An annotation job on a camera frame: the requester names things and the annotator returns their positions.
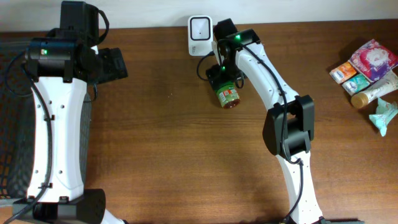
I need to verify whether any brown lid sauce jar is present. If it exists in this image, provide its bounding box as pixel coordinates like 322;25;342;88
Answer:
215;82;240;109

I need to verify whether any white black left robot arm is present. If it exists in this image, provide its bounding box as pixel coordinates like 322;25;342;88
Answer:
11;1;128;224

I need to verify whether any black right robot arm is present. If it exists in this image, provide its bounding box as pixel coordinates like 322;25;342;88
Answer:
206;19;325;223

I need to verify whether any orange tissue pack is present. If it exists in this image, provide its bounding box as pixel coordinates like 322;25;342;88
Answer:
330;61;357;84

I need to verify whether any red purple pad package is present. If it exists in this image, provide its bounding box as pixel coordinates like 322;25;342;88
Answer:
349;39;397;83

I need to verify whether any mint green wipes pack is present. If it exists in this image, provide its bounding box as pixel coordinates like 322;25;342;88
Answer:
369;98;397;137

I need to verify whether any teal tissue pack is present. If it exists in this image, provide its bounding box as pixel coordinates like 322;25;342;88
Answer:
342;74;370;96

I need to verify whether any cream tube gold cap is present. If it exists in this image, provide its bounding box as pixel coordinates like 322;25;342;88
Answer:
351;71;397;109

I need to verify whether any grey plastic mesh basket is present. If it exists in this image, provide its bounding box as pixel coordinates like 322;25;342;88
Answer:
1;38;91;200

